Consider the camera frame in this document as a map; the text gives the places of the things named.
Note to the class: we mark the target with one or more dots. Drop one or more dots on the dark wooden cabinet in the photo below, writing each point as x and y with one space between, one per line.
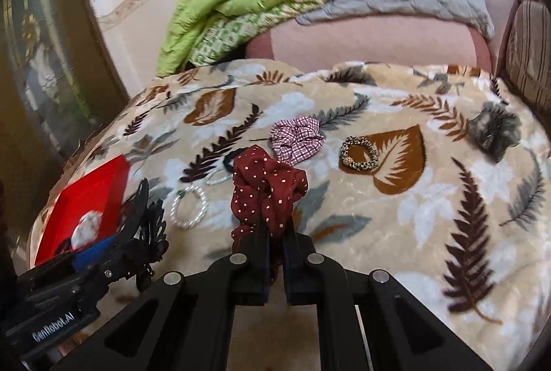
43 74

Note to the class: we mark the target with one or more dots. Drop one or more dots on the leopard print scrunchie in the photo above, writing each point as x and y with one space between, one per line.
344 152

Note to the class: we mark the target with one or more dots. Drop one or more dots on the dark red polka dot scrunchie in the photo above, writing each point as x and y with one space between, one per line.
267 190

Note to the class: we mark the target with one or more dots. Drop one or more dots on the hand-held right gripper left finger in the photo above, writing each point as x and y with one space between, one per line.
259 263

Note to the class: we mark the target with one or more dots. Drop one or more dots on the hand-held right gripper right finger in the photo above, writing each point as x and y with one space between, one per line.
292 267

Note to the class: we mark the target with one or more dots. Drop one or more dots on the black butterfly hair clip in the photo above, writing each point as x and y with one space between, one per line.
154 224

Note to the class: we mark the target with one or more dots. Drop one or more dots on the red box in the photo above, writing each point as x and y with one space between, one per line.
90 190

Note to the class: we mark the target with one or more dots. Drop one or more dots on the striped beige cushion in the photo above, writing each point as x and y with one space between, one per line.
529 52

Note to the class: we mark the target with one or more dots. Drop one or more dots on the white printed scrunchie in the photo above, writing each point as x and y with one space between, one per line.
86 229

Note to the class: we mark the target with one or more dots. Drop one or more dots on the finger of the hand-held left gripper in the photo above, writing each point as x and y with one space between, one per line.
135 207
92 254

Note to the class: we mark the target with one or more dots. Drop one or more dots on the leaf printed beige blanket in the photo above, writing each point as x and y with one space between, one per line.
387 224

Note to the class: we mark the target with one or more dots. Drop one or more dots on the red plaid scrunchie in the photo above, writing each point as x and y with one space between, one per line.
297 138

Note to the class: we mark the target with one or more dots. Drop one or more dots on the pink mattress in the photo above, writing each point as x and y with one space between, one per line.
366 44

